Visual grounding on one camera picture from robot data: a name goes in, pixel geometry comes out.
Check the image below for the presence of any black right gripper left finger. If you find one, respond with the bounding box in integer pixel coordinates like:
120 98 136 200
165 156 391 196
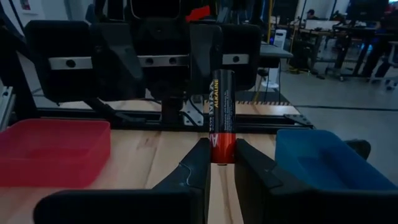
33 138 211 224

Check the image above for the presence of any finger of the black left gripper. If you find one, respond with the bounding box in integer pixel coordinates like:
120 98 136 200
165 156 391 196
188 23 224 96
90 23 146 101

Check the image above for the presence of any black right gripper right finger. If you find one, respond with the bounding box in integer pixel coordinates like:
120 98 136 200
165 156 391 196
234 138 398 224

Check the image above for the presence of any black red alkaline battery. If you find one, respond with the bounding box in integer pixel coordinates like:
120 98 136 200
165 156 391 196
208 68 236 165

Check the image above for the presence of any red tape tag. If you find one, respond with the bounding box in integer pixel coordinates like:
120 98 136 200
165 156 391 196
185 5 211 22

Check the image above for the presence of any grey desk top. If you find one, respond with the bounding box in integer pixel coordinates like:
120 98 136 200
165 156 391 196
259 43 294 68

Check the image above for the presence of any blue plastic bin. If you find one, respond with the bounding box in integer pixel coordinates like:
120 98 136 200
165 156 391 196
275 129 398 191

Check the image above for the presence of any yellow pole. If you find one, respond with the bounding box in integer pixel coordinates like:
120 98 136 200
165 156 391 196
266 0 274 44

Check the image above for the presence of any white tower appliance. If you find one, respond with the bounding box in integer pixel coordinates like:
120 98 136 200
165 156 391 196
261 29 288 90

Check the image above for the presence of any red plastic bin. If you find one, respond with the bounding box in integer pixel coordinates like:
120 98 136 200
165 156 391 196
0 118 112 189

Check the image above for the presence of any black workshop desk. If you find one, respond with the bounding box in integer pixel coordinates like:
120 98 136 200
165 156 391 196
331 24 398 83

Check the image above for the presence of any black background monitor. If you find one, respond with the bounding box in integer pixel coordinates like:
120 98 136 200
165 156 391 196
346 0 389 22

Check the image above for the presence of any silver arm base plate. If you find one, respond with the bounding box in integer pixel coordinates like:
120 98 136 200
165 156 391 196
183 95 205 127

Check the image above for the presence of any black aluminium table frame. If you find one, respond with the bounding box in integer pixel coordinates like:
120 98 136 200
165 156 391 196
0 18 315 135

